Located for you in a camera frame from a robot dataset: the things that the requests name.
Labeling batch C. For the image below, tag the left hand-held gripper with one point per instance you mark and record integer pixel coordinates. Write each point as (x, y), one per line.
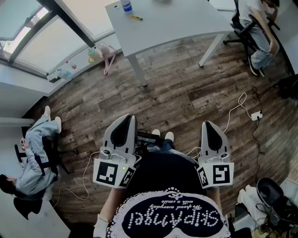
(106, 173)

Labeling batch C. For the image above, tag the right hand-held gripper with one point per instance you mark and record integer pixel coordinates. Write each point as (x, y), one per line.
(221, 174)

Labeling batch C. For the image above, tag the person's left forearm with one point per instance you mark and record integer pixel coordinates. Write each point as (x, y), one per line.
(111, 202)

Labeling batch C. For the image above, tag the person's right forearm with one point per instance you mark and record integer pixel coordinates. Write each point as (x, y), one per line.
(215, 197)

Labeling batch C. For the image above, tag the black chest-mounted device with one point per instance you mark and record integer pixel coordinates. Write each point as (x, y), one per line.
(146, 139)

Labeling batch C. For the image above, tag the person's left white shoe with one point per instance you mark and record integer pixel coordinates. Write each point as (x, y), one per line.
(156, 133)

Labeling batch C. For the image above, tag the person's white shoe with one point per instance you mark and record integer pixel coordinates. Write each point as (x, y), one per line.
(169, 136)
(156, 133)

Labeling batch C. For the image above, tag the person's right white shoe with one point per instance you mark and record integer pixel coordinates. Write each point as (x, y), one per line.
(169, 136)

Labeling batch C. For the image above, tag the person's legs in blue jeans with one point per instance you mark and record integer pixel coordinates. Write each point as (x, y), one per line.
(166, 145)

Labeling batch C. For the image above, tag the white power strip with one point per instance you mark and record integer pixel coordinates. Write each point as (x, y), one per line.
(256, 115)

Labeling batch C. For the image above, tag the person's black printed top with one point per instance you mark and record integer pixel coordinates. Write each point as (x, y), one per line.
(163, 174)

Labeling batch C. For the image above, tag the black office chair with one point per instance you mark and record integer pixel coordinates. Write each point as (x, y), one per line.
(242, 30)
(50, 151)

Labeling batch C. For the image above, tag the black round object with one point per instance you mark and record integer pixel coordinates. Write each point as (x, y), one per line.
(270, 193)

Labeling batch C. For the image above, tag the blue wipes pack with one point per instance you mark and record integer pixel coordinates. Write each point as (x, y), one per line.
(65, 74)

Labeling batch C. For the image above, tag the red-capped plastic bottle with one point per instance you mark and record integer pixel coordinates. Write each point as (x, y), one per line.
(73, 67)

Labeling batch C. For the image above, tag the green and yellow cup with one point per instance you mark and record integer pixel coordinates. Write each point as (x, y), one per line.
(91, 54)

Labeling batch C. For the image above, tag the pink and white bag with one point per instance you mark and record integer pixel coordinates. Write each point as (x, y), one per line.
(104, 50)

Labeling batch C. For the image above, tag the black bag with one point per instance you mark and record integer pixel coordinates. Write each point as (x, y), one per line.
(288, 87)

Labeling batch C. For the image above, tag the person's white left sleeve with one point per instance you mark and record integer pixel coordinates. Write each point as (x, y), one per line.
(101, 225)

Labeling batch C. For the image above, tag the white window ledge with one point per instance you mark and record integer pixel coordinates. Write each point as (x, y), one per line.
(23, 81)

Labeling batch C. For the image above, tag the yellow utility knife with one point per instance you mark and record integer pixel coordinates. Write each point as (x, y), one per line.
(136, 17)

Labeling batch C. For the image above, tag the dark-framed window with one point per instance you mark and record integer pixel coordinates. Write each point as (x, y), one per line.
(69, 23)

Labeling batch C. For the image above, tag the light grey table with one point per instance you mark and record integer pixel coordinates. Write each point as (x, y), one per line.
(174, 23)

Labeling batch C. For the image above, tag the white spray bottle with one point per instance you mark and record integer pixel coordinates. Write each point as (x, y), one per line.
(126, 5)

